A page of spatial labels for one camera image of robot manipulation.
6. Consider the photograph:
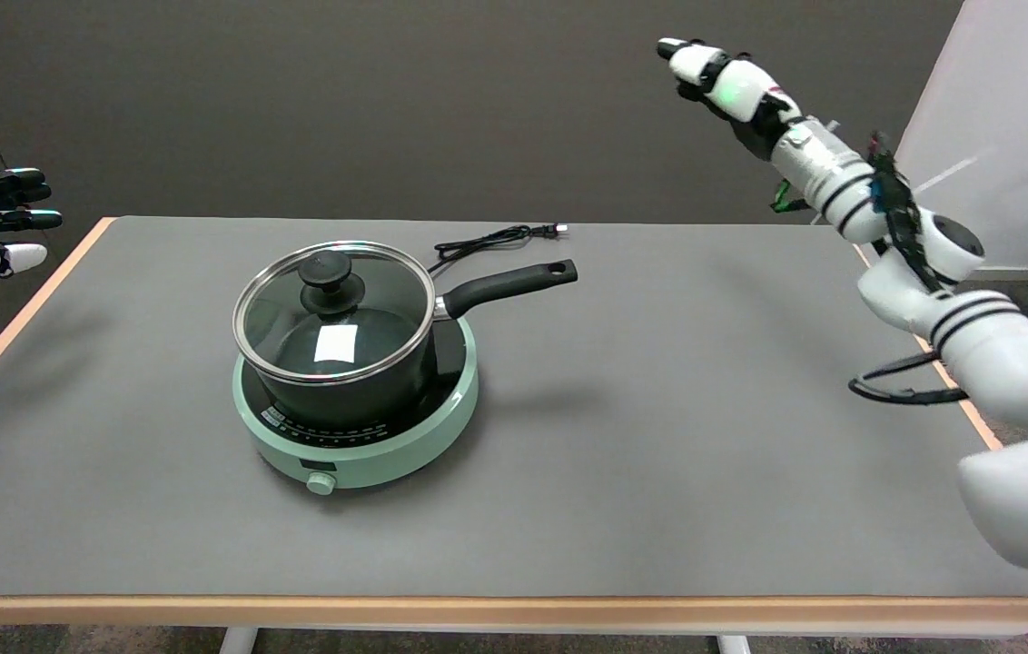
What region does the black soup pot with handle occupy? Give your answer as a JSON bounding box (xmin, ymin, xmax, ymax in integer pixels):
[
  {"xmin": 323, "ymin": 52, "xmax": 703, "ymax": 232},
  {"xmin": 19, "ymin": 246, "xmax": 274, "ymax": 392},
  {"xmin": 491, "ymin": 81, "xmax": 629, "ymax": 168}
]
[{"xmin": 246, "ymin": 259, "xmax": 579, "ymax": 428}]

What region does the black braided forearm cable bundle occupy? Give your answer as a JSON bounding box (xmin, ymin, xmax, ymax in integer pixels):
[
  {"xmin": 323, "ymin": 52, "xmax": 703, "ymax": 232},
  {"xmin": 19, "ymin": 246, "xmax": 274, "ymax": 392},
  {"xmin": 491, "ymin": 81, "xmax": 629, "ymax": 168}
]
[{"xmin": 868, "ymin": 136, "xmax": 951, "ymax": 293}]

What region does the white background panel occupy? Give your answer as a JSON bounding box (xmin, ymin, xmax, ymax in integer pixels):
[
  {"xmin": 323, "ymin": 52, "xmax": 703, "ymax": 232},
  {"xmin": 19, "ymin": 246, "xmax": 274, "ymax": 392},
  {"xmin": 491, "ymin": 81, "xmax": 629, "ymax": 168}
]
[{"xmin": 886, "ymin": 0, "xmax": 1028, "ymax": 272}]

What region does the green round induction cooker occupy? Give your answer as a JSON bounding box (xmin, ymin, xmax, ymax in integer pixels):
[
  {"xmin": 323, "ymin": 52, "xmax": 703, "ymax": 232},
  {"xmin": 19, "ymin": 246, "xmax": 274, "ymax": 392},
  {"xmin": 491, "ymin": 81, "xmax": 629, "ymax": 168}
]
[{"xmin": 232, "ymin": 318, "xmax": 480, "ymax": 497}]

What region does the black power cord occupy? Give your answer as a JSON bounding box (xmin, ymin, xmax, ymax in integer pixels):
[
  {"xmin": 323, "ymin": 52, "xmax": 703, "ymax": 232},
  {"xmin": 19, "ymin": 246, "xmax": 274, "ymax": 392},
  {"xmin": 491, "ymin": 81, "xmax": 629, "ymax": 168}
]
[{"xmin": 424, "ymin": 223, "xmax": 569, "ymax": 275}]

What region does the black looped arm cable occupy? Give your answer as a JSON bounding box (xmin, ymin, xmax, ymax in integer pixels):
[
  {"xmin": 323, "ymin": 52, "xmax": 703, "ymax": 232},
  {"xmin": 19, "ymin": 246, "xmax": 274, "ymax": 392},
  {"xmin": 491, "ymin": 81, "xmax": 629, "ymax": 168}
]
[{"xmin": 848, "ymin": 350, "xmax": 969, "ymax": 406}]

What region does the glass pot lid black knob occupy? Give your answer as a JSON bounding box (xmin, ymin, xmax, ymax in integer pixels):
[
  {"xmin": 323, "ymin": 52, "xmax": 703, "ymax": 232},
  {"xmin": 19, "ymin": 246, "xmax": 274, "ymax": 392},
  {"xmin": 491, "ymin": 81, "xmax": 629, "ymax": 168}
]
[{"xmin": 232, "ymin": 241, "xmax": 436, "ymax": 386}]

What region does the grey table mat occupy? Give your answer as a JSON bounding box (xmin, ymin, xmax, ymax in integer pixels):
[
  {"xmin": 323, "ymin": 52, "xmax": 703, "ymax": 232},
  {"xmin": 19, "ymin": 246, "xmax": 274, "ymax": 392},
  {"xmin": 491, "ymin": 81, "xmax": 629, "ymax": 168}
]
[{"xmin": 0, "ymin": 216, "xmax": 1028, "ymax": 599}]

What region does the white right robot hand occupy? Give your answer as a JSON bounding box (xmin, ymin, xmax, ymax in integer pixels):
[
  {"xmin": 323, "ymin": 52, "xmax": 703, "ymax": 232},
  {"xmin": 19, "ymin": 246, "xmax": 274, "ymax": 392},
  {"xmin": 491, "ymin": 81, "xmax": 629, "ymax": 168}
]
[{"xmin": 657, "ymin": 38, "xmax": 806, "ymax": 163}]

